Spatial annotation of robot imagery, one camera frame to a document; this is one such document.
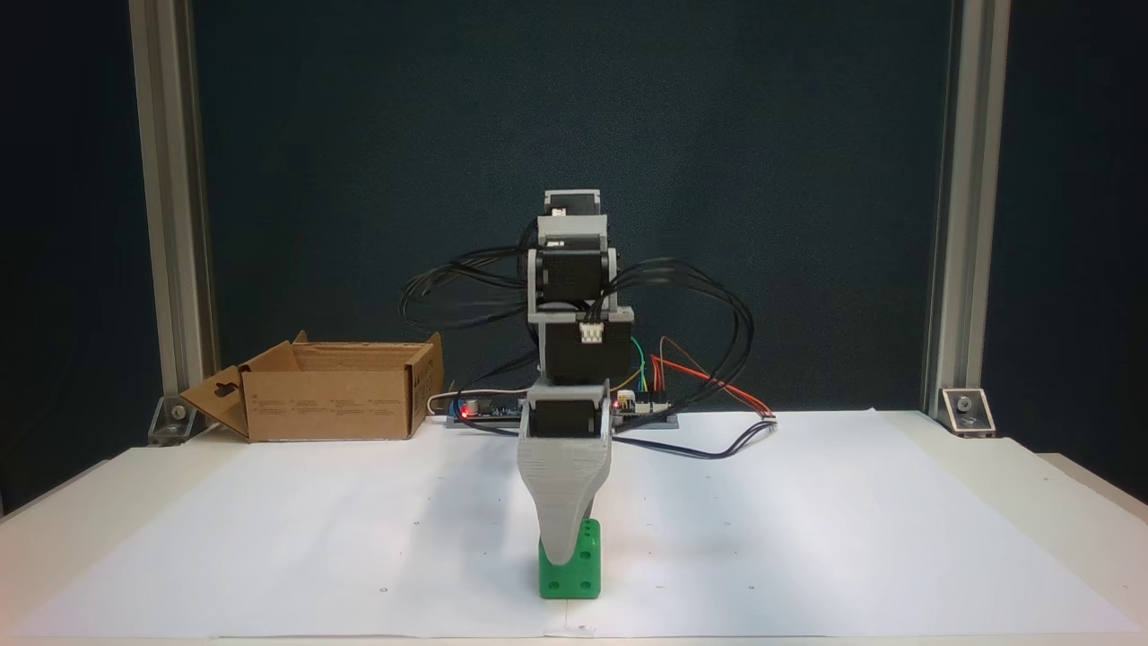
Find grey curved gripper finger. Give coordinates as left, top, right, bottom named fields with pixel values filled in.
left=517, top=435, right=614, bottom=568

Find green die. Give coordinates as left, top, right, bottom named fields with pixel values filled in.
left=538, top=518, right=603, bottom=600

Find blue circuit board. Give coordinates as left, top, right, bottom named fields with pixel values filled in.
left=446, top=395, right=526, bottom=430

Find open cardboard box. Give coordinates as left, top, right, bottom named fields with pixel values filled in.
left=179, top=331, right=446, bottom=443

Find circuit board with jumper wires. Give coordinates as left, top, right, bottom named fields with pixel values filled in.
left=612, top=390, right=680, bottom=430

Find coloured jumper wire bundle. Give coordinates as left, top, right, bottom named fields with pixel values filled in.
left=619, top=336, right=670, bottom=401

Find orange and red wires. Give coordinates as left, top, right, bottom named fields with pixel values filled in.
left=650, top=354, right=774, bottom=419

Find black looping motor cable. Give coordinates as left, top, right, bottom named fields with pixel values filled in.
left=596, top=258, right=756, bottom=423
left=399, top=246, right=539, bottom=335

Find metal corner bracket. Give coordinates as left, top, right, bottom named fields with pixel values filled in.
left=147, top=395, right=199, bottom=446
left=939, top=387, right=996, bottom=440

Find aluminium frame post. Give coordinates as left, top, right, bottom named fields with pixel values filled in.
left=128, top=0, right=219, bottom=423
left=922, top=0, right=1012, bottom=419

